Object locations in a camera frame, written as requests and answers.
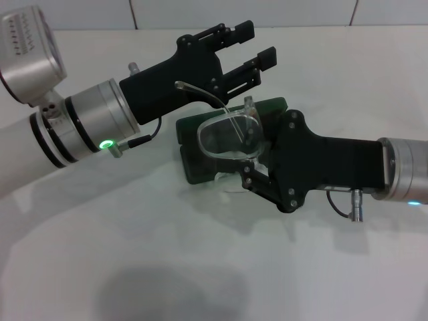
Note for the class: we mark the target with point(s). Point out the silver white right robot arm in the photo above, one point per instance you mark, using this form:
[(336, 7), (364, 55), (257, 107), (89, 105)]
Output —
[(404, 167)]

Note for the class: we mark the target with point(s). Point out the green glasses case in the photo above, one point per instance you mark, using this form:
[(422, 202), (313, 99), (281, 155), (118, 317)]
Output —
[(190, 164)]

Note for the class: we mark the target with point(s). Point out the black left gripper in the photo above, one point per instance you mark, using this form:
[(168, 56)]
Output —
[(167, 83)]

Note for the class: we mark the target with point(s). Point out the small silver left wrist stub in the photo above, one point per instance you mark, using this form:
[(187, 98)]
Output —
[(133, 68)]

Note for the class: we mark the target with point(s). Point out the clear transparent glasses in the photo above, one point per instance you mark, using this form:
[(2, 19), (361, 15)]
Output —
[(214, 133)]

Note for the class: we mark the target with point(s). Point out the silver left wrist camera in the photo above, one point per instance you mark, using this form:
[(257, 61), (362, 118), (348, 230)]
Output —
[(26, 57)]

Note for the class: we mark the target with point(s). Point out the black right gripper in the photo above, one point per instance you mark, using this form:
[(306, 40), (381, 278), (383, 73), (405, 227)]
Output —
[(317, 160)]

